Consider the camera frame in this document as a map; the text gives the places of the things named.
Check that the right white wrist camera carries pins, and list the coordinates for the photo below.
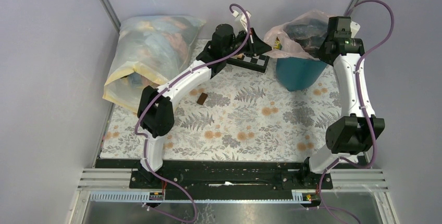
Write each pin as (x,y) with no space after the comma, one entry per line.
(354,27)

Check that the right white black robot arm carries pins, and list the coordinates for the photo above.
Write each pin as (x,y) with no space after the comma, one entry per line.
(358,127)

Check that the pink trash bag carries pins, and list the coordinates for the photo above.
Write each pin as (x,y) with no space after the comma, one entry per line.
(299,38)

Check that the dark brown wooden block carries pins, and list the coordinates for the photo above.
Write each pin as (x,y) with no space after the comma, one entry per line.
(202,98)

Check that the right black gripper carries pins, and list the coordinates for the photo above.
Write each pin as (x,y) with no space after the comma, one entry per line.
(327,38)

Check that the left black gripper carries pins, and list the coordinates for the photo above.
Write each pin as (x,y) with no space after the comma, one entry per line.
(255,46)

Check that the teal plastic trash bin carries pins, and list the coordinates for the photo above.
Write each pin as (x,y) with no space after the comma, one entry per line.
(298,74)

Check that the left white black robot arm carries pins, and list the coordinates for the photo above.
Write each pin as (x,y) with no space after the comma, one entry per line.
(156,107)

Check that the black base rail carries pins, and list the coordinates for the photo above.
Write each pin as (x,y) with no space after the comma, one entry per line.
(179,173)

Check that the large translucent plastic bag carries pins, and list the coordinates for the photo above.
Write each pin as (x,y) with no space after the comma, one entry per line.
(151,50)

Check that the floral patterned table mat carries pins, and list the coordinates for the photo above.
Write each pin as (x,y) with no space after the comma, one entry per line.
(250,116)

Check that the black white checkerboard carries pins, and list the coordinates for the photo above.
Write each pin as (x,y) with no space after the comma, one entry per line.
(255,63)

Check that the aluminium frame rail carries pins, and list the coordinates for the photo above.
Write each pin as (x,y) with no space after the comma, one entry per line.
(124,185)

